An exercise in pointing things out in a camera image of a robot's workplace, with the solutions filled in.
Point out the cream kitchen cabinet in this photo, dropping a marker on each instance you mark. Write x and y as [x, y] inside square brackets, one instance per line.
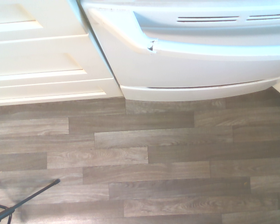
[44, 58]

